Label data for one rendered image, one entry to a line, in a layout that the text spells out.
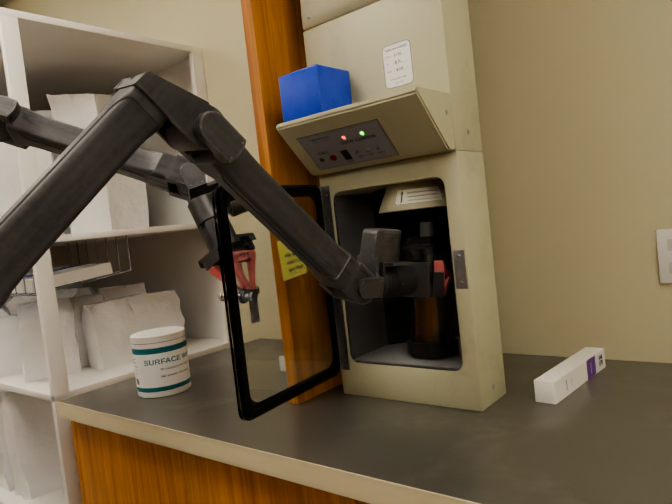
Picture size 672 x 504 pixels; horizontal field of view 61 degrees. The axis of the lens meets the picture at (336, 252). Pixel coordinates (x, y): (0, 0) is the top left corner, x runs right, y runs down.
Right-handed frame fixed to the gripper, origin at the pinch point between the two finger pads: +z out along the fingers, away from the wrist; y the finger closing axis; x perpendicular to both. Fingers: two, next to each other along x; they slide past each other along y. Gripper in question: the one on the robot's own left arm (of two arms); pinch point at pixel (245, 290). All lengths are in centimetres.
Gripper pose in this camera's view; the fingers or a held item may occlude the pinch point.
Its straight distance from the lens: 106.7
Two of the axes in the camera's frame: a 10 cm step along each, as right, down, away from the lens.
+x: -5.6, 1.1, -8.2
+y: -6.9, 5.0, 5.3
